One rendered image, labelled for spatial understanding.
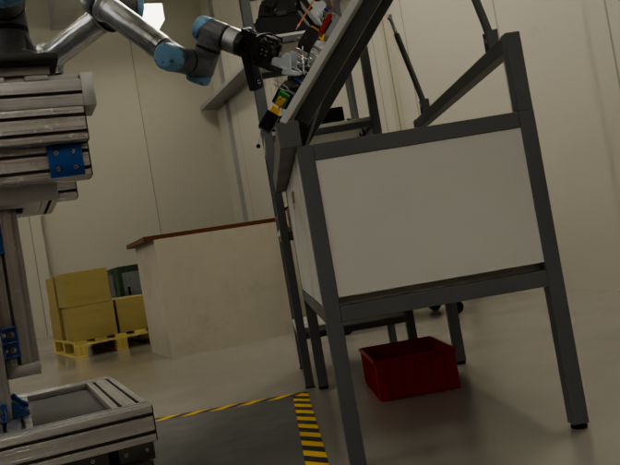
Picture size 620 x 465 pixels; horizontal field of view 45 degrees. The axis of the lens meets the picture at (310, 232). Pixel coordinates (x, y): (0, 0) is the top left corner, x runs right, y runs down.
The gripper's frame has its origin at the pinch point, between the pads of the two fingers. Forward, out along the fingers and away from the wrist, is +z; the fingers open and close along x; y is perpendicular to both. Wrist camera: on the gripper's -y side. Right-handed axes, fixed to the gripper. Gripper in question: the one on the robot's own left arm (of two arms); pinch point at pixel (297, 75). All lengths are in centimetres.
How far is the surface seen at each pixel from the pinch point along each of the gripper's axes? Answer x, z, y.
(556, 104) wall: 309, 41, -70
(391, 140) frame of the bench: -20.0, 38.2, 1.3
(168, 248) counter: 167, -143, -213
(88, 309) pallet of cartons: 203, -234, -339
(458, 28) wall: 382, -56, -63
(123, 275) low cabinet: 416, -363, -483
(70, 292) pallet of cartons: 198, -250, -327
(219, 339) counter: 166, -91, -261
